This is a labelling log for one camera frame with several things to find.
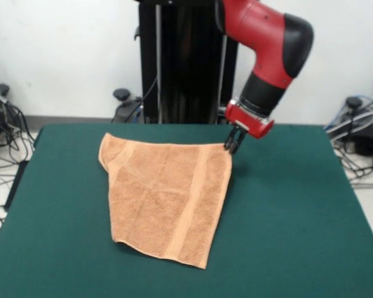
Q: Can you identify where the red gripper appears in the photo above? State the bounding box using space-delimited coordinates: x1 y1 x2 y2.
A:
224 99 275 155

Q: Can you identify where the tan terry towel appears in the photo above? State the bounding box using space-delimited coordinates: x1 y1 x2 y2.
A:
98 132 234 269

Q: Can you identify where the dark green tablecloth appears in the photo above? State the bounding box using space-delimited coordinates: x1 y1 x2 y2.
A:
0 123 373 298

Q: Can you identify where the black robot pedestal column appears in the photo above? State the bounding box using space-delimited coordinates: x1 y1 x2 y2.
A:
132 0 240 125

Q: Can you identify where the black pedestal cable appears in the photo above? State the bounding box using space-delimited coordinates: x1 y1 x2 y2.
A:
142 76 159 105

